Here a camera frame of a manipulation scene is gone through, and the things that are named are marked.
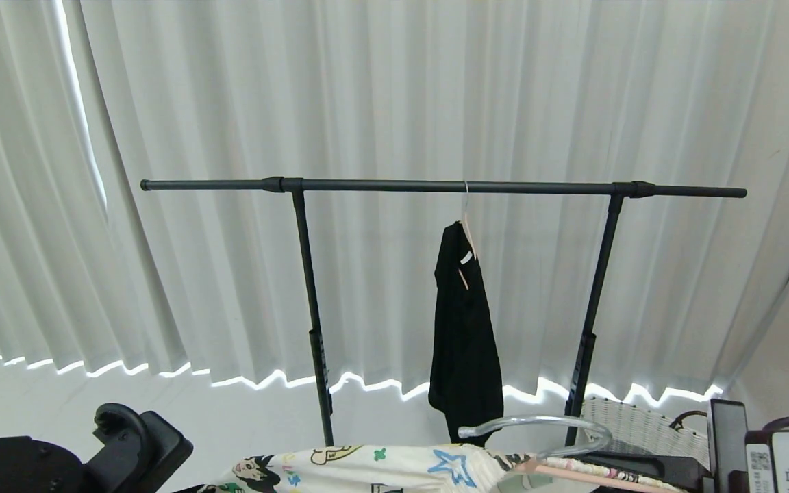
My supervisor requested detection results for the black garment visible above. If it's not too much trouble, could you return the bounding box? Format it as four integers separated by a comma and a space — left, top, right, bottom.
427, 220, 505, 448

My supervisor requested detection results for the white curtain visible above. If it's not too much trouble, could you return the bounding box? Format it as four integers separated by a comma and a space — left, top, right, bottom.
0, 0, 789, 405

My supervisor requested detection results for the pink clothes hanger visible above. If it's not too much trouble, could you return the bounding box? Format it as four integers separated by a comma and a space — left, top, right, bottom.
458, 181, 480, 290
458, 415, 686, 493

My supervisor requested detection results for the cream printed garment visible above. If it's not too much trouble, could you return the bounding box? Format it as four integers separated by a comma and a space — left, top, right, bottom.
196, 444, 686, 493

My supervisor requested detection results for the black clothes rack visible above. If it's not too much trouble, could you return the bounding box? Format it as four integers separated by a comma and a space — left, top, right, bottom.
140, 176, 748, 448

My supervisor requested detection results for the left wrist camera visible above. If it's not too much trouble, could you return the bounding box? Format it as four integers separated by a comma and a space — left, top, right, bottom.
85, 403, 195, 493

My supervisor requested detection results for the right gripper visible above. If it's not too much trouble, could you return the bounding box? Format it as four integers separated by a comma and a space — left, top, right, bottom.
707, 399, 789, 493

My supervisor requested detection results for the white laundry basket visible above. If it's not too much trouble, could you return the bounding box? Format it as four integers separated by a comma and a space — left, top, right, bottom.
578, 397, 712, 472

